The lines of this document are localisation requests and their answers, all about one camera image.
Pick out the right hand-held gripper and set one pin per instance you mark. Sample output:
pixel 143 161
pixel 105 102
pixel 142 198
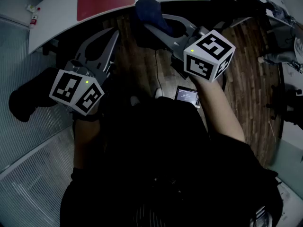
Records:
pixel 208 55

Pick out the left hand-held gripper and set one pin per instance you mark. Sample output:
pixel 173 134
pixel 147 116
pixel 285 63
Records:
pixel 75 91

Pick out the dark blue cloth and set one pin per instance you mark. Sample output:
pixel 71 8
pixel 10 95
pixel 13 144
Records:
pixel 151 13

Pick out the red mouse pad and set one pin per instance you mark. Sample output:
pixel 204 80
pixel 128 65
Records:
pixel 105 1

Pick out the person's left forearm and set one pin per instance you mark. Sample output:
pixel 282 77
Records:
pixel 85 141

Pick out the person's right forearm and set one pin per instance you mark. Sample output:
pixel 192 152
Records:
pixel 220 112

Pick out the person's white shoe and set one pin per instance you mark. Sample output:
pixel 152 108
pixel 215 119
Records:
pixel 134 100
pixel 159 93

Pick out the black device with lit screen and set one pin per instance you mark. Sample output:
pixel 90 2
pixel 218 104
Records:
pixel 187 96

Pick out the white bottle with red label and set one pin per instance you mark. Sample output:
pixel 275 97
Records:
pixel 34 20

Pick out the black office chair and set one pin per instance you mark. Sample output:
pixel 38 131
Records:
pixel 239 1

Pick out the small white and green packet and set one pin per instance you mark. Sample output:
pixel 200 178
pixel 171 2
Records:
pixel 30 7

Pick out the person's black clothing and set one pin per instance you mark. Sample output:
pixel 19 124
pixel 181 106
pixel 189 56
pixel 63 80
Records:
pixel 165 164

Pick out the black chair wheel base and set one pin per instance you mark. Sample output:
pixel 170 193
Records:
pixel 286 103

